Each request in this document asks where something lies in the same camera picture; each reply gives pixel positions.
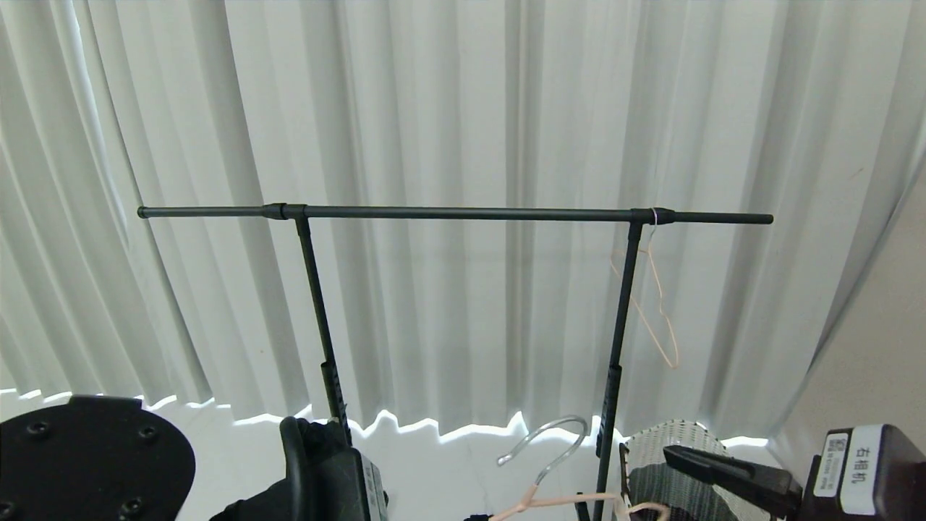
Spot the black garment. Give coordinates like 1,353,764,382
210,418,359,521

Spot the pink clothes hanger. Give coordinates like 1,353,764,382
610,217,681,370
467,415,671,521

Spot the black clothes rack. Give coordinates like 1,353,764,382
137,203,773,521

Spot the white laundry basket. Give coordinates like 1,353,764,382
619,420,782,521

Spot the white curtain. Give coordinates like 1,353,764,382
0,0,926,442

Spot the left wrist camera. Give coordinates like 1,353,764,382
311,445,389,521

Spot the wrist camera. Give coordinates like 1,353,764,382
311,445,389,521
799,423,926,521

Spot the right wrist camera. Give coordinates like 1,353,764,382
799,423,926,521

